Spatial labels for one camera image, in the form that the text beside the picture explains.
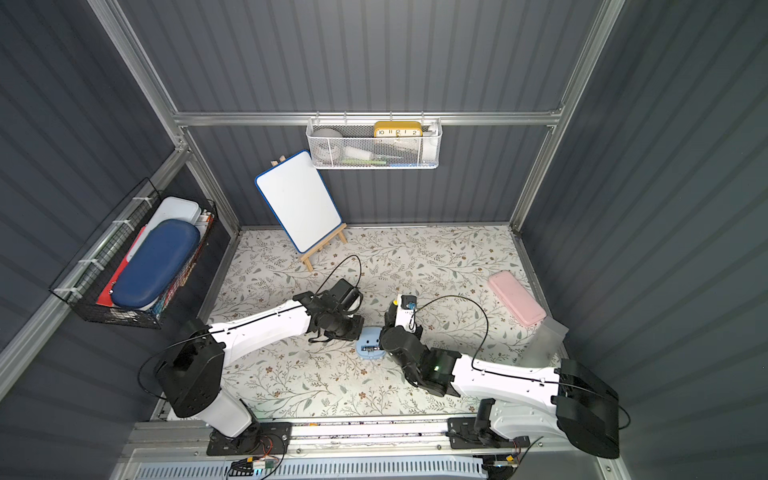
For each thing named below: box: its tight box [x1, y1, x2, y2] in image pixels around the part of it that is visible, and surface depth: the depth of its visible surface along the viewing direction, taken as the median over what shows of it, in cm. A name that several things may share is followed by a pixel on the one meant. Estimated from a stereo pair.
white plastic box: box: [128, 196, 202, 260], surface depth 72 cm
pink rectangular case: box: [488, 270, 547, 327], surface depth 99 cm
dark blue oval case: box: [112, 219, 201, 309], surface depth 69 cm
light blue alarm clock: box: [356, 327, 387, 360], surface depth 87 cm
